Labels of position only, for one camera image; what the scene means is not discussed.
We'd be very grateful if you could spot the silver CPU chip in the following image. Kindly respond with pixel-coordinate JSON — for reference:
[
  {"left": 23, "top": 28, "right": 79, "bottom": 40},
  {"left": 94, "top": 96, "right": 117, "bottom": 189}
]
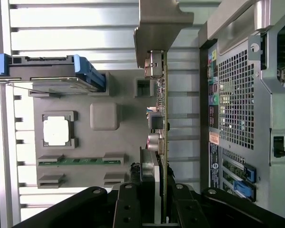
[{"left": 42, "top": 118, "right": 70, "bottom": 146}]

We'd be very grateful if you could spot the green RAM stick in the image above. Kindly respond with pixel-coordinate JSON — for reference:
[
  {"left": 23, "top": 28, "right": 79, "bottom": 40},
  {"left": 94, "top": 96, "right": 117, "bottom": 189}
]
[{"left": 38, "top": 158, "right": 122, "bottom": 166}]

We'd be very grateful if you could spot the hard disk in blue carrier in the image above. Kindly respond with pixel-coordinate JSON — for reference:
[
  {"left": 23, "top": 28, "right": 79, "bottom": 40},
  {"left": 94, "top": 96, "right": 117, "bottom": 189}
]
[{"left": 0, "top": 53, "right": 107, "bottom": 94}]

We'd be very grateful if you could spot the blue slot latch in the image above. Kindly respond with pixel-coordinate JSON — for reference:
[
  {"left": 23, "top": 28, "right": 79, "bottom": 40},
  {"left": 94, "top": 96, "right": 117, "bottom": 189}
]
[
  {"left": 243, "top": 163, "right": 257, "bottom": 183},
  {"left": 233, "top": 180, "right": 257, "bottom": 202}
]

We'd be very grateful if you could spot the open grey PC case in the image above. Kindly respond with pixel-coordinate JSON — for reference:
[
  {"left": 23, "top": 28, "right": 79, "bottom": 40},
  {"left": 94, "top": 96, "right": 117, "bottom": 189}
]
[{"left": 198, "top": 0, "right": 285, "bottom": 219}]

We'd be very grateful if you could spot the grey parts rack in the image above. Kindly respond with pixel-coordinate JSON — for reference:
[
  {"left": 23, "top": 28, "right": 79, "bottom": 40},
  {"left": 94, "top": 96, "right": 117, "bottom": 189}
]
[{"left": 28, "top": 69, "right": 158, "bottom": 190}]

